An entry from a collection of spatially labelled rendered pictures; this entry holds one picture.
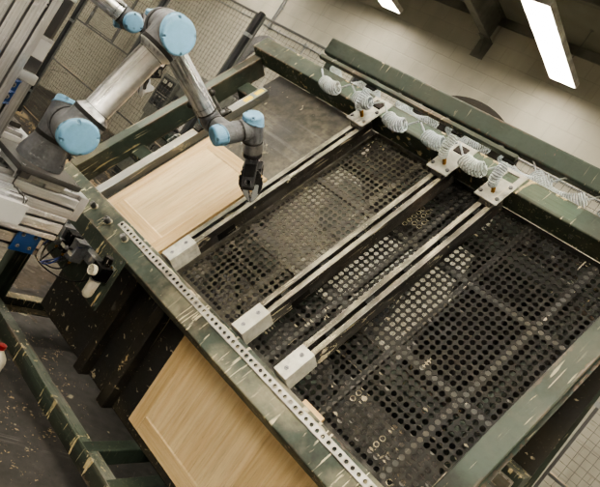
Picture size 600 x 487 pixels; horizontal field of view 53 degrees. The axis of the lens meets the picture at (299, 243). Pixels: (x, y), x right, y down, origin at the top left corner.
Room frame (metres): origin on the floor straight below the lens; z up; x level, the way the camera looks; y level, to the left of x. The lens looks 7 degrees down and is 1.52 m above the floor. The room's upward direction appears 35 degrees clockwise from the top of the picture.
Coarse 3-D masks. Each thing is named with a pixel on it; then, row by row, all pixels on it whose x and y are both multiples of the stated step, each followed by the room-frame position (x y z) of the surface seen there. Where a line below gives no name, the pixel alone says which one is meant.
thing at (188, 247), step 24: (360, 120) 2.68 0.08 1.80; (336, 144) 2.64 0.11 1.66; (288, 168) 2.56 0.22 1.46; (312, 168) 2.59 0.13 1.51; (264, 192) 2.47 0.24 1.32; (288, 192) 2.55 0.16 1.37; (216, 216) 2.39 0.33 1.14; (240, 216) 2.41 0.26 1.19; (192, 240) 2.31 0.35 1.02; (216, 240) 2.38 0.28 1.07
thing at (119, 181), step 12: (252, 96) 3.01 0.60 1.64; (264, 96) 3.03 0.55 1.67; (240, 108) 2.96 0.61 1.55; (228, 120) 2.94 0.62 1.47; (192, 132) 2.85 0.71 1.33; (204, 132) 2.87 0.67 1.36; (168, 144) 2.80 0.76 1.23; (180, 144) 2.80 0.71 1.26; (156, 156) 2.75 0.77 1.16; (168, 156) 2.78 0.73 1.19; (132, 168) 2.70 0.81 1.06; (144, 168) 2.72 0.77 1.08; (108, 180) 2.66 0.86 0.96; (120, 180) 2.65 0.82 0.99; (132, 180) 2.70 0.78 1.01; (108, 192) 2.64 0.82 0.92
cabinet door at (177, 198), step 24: (168, 168) 2.71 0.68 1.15; (192, 168) 2.70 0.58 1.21; (216, 168) 2.69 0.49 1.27; (240, 168) 2.67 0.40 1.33; (120, 192) 2.63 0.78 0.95; (144, 192) 2.62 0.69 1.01; (168, 192) 2.60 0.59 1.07; (192, 192) 2.59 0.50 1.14; (216, 192) 2.57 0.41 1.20; (240, 192) 2.56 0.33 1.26; (144, 216) 2.51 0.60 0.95; (168, 216) 2.50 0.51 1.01; (192, 216) 2.48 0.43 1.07; (168, 240) 2.40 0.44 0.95
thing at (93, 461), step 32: (224, 256) 3.72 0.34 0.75; (0, 288) 2.79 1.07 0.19; (64, 288) 2.82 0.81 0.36; (128, 288) 2.53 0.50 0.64; (0, 320) 2.60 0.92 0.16; (64, 320) 2.75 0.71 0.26; (96, 320) 2.65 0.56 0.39; (128, 320) 2.55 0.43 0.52; (160, 320) 2.40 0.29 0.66; (32, 352) 2.49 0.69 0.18; (96, 352) 2.53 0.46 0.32; (128, 352) 2.42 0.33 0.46; (160, 352) 2.41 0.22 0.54; (32, 384) 2.37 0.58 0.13; (96, 384) 2.53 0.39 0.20; (128, 384) 2.44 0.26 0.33; (64, 416) 2.23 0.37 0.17; (128, 416) 2.38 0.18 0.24; (96, 480) 2.05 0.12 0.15
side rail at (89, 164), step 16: (240, 64) 3.20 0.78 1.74; (256, 64) 3.22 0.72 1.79; (224, 80) 3.12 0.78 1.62; (240, 80) 3.19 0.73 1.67; (224, 96) 3.17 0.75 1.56; (160, 112) 2.97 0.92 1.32; (176, 112) 3.00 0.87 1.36; (192, 112) 3.07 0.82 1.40; (128, 128) 2.91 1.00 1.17; (144, 128) 2.91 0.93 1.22; (160, 128) 2.97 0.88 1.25; (176, 128) 3.04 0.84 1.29; (112, 144) 2.83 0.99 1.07; (128, 144) 2.88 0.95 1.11; (144, 144) 2.95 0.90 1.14; (80, 160) 2.76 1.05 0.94; (96, 160) 2.80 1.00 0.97; (112, 160) 2.86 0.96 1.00; (96, 176) 2.84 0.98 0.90
